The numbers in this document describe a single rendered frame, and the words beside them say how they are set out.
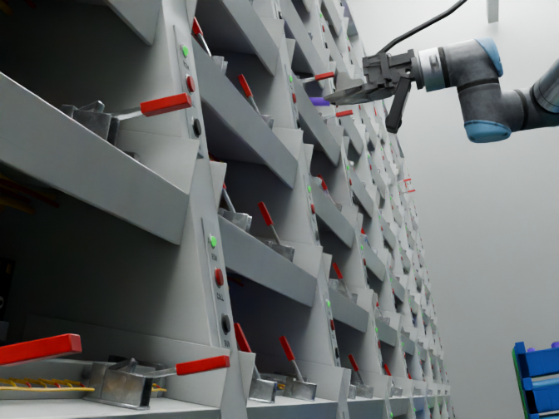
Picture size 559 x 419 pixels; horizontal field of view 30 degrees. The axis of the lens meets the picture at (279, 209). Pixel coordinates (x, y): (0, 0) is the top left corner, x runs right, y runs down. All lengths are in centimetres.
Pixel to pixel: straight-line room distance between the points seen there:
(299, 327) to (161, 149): 71
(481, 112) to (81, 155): 159
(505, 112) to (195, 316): 141
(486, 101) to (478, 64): 8
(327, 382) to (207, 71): 62
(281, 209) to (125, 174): 87
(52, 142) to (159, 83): 32
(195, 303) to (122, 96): 20
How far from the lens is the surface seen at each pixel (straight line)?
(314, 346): 160
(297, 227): 162
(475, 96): 222
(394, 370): 299
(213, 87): 116
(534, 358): 240
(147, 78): 96
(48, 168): 66
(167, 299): 92
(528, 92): 228
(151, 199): 83
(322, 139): 213
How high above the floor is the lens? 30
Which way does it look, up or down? 12 degrees up
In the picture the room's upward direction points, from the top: 9 degrees counter-clockwise
